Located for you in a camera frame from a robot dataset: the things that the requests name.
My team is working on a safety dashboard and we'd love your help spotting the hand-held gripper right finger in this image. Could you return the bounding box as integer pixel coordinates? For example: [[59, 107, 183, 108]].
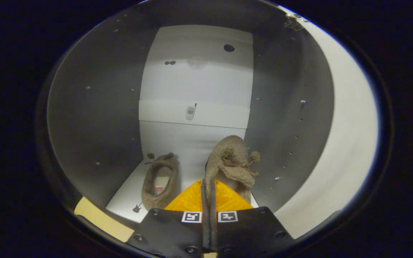
[[213, 178, 295, 258]]

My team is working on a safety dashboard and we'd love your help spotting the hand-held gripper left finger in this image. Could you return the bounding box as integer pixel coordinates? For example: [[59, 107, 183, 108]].
[[125, 178, 210, 258]]

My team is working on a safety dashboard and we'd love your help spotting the tan knitted slipper shoe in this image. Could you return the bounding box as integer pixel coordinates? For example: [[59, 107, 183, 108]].
[[141, 152, 180, 211], [204, 135, 261, 251]]

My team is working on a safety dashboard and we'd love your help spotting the grey shoe cabinet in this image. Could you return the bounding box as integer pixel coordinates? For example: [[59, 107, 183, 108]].
[[46, 0, 336, 224]]

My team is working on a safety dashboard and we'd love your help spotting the white shoe cabinet door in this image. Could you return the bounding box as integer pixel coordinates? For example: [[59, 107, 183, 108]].
[[274, 5, 379, 240]]

